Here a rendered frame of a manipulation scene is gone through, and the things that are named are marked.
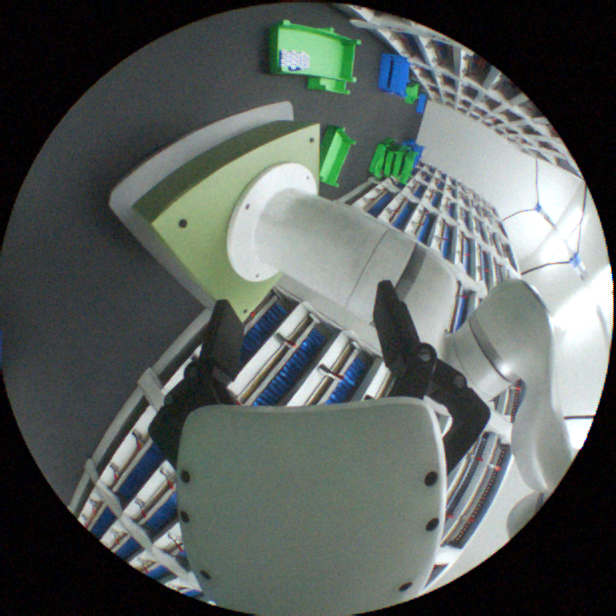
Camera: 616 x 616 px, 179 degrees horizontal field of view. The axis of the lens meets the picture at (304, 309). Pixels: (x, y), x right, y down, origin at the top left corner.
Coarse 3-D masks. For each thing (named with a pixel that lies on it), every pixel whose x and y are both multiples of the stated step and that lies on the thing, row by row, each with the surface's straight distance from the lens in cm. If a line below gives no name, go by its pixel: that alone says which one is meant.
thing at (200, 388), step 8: (184, 368) 11; (192, 368) 10; (200, 368) 10; (184, 376) 10; (192, 376) 10; (200, 376) 10; (208, 376) 10; (192, 384) 10; (200, 384) 10; (208, 384) 9; (192, 392) 10; (200, 392) 9; (208, 392) 9; (224, 392) 11; (192, 400) 10; (200, 400) 9; (208, 400) 9; (216, 400) 9; (224, 400) 11; (232, 400) 11
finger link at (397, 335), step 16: (384, 288) 10; (384, 304) 10; (400, 304) 10; (384, 320) 10; (400, 320) 9; (384, 336) 11; (400, 336) 9; (416, 336) 10; (384, 352) 11; (400, 352) 9; (400, 368) 10; (448, 368) 10; (432, 384) 9; (448, 384) 10; (464, 384) 10
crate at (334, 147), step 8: (328, 128) 107; (336, 128) 106; (344, 128) 105; (328, 136) 105; (336, 136) 117; (344, 136) 118; (328, 144) 103; (336, 144) 118; (344, 144) 123; (320, 152) 104; (328, 152) 102; (336, 152) 121; (344, 152) 121; (320, 160) 102; (328, 160) 115; (336, 160) 121; (320, 168) 101; (328, 168) 117; (336, 168) 120; (320, 176) 100; (328, 176) 120; (336, 176) 118; (336, 184) 116
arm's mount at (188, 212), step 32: (256, 128) 34; (288, 128) 30; (192, 160) 28; (224, 160) 23; (256, 160) 24; (288, 160) 28; (160, 192) 23; (192, 192) 20; (224, 192) 22; (160, 224) 19; (192, 224) 21; (224, 224) 23; (192, 256) 22; (224, 256) 25; (224, 288) 28; (256, 288) 35
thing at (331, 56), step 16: (272, 32) 79; (288, 32) 84; (304, 32) 88; (320, 32) 87; (272, 48) 77; (288, 48) 82; (304, 48) 85; (320, 48) 90; (336, 48) 94; (352, 48) 94; (272, 64) 76; (320, 64) 88; (336, 64) 93; (352, 64) 92; (336, 80) 92; (352, 80) 88
